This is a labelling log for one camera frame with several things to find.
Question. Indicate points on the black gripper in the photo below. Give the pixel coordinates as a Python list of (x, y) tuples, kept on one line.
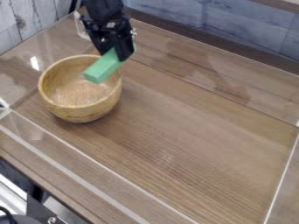
[(112, 29)]

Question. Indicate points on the green rectangular block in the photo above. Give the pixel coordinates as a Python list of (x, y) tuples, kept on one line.
[(103, 67)]

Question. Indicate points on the wooden bowl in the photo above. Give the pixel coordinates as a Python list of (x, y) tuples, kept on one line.
[(72, 98)]

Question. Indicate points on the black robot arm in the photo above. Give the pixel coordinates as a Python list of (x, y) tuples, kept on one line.
[(102, 9)]

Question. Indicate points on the clear acrylic corner bracket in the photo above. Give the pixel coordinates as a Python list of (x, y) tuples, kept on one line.
[(80, 27)]

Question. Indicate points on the black metal table bracket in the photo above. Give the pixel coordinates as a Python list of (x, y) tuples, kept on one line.
[(39, 212)]

